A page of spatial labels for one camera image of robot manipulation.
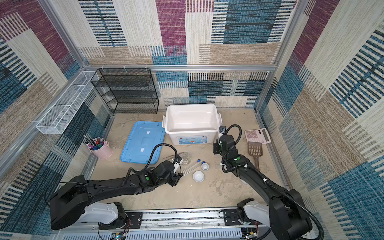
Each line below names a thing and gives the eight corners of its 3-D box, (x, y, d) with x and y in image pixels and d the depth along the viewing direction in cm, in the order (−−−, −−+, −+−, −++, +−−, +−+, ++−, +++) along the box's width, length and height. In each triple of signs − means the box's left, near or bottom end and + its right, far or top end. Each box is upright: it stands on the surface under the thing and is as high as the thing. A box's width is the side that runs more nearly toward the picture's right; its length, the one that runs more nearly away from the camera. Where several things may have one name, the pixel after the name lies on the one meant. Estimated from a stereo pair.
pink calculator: (247, 143, 102) (248, 141, 99) (243, 130, 108) (244, 128, 106) (269, 143, 101) (271, 141, 99) (264, 130, 108) (266, 128, 106)
